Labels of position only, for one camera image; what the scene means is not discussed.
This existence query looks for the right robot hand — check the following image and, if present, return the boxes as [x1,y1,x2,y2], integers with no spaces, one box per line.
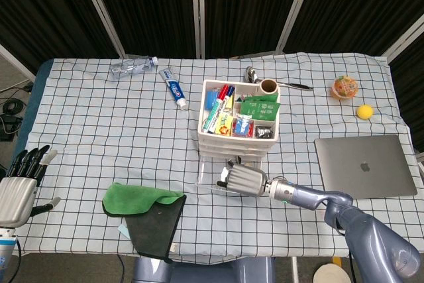
[216,163,269,198]

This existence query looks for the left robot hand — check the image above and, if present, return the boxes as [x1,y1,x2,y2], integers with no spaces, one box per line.
[0,144,62,229]

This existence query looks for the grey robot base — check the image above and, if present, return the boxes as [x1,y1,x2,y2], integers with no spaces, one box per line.
[132,256,276,283]

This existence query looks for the white drawer organizer with stationery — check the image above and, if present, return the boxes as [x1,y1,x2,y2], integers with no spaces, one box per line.
[197,79,282,162]

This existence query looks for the blue white sachet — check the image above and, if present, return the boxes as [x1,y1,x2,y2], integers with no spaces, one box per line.
[233,113,254,137]

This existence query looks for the yellow snack packet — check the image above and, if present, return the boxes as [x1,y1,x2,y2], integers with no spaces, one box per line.
[214,112,235,137]

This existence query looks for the green tea packet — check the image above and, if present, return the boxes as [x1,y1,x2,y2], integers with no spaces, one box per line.
[243,94,279,103]
[238,101,281,122]

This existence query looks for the green whiteboard marker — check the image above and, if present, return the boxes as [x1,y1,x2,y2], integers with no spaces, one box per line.
[202,98,225,132]

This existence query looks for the small blue box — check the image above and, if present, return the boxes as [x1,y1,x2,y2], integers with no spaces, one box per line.
[204,89,218,110]

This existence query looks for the brown cardboard tape roll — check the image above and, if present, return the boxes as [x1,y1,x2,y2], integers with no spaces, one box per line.
[259,78,280,95]

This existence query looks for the green and grey cloth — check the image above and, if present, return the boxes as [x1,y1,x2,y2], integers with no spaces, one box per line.
[101,182,187,264]

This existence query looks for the checkered light blue tablecloth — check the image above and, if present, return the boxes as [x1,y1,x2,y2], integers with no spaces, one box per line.
[3,51,420,264]

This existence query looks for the blue white toothpaste tube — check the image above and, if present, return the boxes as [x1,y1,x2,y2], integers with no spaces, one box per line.
[158,67,188,110]

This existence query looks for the grey laptop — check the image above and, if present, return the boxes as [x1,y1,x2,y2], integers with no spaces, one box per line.
[313,134,418,201]

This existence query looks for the round white floor disc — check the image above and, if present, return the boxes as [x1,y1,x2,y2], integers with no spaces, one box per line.
[313,262,350,283]

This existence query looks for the orange jelly cup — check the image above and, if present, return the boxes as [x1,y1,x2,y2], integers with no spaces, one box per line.
[331,76,360,99]

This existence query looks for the yellow ball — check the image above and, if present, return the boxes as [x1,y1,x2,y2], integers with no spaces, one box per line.
[356,104,374,120]

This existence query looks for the clear plastic water bottle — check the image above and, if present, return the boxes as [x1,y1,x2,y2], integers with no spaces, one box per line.
[109,56,159,80]

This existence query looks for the black folding screen divider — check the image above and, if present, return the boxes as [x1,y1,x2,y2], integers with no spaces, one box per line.
[0,0,424,82]

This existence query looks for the black floor cables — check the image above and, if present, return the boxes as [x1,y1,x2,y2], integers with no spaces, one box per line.
[0,85,34,141]

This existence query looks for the metal spoon black handle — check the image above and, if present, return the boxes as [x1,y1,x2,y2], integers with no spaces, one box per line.
[244,66,314,91]

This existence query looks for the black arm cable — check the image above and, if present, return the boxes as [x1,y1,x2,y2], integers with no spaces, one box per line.
[334,226,357,283]

